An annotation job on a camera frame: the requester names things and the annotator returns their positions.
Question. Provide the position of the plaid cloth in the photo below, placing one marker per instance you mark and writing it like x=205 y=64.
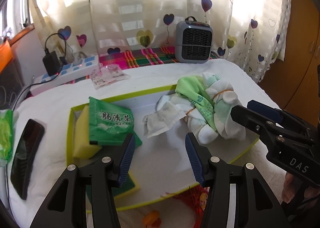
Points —
x=140 y=58

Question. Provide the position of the heart patterned curtain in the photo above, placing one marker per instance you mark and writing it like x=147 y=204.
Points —
x=249 y=33

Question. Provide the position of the person's right hand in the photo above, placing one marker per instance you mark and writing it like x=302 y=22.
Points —
x=288 y=192

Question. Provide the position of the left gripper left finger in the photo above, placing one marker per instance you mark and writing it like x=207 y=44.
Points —
x=65 y=204

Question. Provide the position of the green plastic wrapper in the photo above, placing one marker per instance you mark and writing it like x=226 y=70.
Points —
x=6 y=136

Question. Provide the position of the black power adapter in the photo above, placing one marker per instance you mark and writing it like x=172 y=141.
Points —
x=51 y=63

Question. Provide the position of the orange box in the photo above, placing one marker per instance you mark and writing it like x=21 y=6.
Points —
x=6 y=55

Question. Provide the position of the grey portable heater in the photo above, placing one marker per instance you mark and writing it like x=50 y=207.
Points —
x=193 y=41

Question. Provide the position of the clear plastic packets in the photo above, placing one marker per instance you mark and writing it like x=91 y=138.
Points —
x=107 y=75

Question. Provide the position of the white sock pair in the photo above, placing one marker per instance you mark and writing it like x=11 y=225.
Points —
x=196 y=123

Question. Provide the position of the white tea bag sachet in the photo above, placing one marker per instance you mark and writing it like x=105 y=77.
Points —
x=162 y=120

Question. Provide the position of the red tassel mask ornament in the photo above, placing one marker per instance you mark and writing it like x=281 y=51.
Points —
x=185 y=209

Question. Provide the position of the lime green shallow box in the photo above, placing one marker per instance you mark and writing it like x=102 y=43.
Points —
x=160 y=167

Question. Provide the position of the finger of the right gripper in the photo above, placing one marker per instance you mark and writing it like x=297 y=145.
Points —
x=257 y=122
x=267 y=111

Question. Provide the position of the orange earplug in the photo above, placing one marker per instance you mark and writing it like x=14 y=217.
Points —
x=152 y=219

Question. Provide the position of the yellow sponge in box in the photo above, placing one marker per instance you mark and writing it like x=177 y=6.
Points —
x=82 y=149

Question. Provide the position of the white power strip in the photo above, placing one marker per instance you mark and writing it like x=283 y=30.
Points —
x=69 y=73

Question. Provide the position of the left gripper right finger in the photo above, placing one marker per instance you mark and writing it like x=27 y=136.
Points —
x=238 y=196

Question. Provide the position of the green tea packet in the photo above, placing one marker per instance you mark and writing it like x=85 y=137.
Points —
x=109 y=124

